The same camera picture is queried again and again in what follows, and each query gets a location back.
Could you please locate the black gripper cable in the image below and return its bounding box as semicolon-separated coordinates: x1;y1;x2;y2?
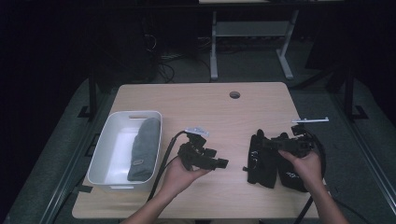
147;130;190;202
292;128;328;224

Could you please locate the black metal stand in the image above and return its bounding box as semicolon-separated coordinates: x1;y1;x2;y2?
343;63;370;121
78;60;100;121

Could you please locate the white plastic bin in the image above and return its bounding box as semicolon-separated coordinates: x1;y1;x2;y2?
87;110;163;193

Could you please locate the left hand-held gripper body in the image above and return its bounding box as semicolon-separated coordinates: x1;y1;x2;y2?
177;125;219;172

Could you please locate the person's left hand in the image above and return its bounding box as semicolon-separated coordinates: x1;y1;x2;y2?
160;155;213;200

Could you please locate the tangle of floor cables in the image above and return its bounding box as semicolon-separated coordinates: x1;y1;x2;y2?
144;32;213;84

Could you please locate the grey fluffy mitten labelled cuff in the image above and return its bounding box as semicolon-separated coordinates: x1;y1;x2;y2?
126;117;162;183

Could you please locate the person's right hand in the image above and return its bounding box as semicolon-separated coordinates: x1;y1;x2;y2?
277;148;325;192

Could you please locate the white metal desk frame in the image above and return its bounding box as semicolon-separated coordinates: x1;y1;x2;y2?
209;8;301;81

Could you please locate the metal floor rail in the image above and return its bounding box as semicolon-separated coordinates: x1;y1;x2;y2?
329;90;396;217
39;91;110;224

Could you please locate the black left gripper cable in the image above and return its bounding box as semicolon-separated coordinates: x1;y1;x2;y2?
147;130;190;202

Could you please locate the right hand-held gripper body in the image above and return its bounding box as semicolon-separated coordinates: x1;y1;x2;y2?
270;117;331;159

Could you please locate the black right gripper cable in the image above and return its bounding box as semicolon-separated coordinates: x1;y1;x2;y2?
292;128;328;224

